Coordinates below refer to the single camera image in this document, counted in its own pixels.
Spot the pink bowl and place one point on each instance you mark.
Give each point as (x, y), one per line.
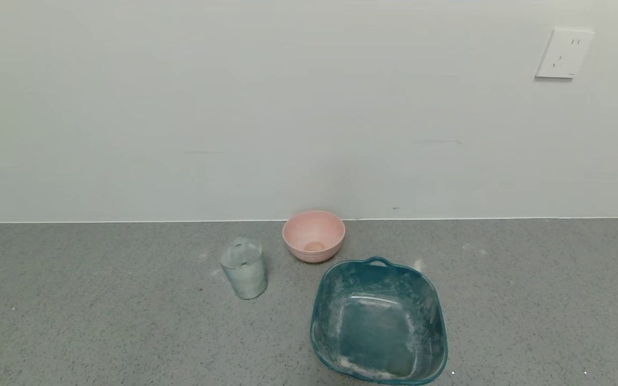
(309, 231)

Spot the teal square plastic basin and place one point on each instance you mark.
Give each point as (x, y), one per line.
(379, 327)

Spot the white wall socket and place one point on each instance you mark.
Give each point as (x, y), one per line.
(564, 53)

